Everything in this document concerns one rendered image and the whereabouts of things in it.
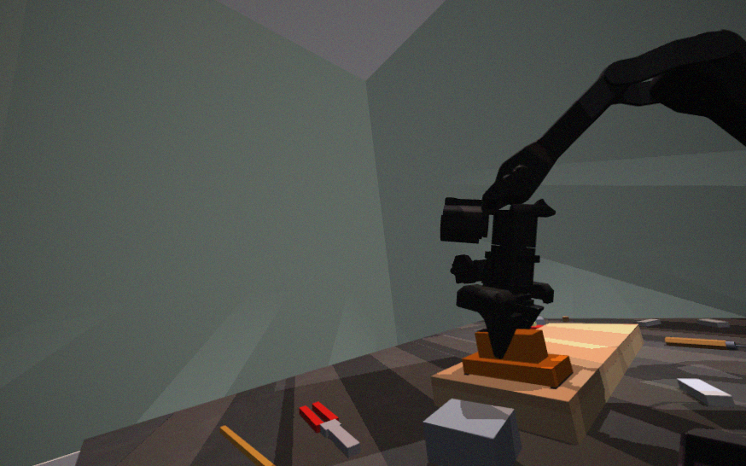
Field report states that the white rectangular block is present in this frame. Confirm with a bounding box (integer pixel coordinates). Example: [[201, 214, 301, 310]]
[[677, 378, 736, 407], [636, 319, 661, 327], [697, 318, 731, 328]]

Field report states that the thin orange rod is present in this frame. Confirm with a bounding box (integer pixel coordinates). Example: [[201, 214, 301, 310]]
[[220, 426, 275, 466]]

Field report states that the tan wooden floor panel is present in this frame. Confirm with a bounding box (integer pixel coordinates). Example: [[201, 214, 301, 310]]
[[430, 323, 644, 446]]

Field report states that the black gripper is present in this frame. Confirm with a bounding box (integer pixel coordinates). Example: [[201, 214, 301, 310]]
[[456, 245, 554, 359]]

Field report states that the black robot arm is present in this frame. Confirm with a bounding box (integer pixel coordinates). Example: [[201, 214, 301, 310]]
[[440, 29, 746, 285]]

